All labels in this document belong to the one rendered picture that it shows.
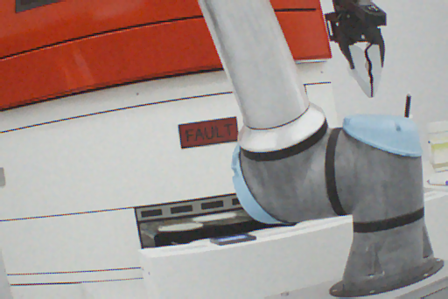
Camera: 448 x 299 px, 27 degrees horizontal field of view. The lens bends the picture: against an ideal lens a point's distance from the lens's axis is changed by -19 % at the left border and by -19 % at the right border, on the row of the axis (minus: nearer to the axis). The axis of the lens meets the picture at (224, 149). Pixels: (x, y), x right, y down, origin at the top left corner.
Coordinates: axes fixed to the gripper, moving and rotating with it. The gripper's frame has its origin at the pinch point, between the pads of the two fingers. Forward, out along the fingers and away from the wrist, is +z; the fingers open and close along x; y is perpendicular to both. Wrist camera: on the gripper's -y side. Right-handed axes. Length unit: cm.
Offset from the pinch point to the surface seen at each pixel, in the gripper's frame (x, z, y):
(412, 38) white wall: -119, -18, 207
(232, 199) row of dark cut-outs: 10, 19, 59
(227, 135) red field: 9, 7, 58
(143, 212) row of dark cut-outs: 28, 19, 59
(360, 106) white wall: -84, 8, 207
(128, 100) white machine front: 28, -3, 59
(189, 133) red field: 16, 5, 58
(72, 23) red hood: 41, -22, 54
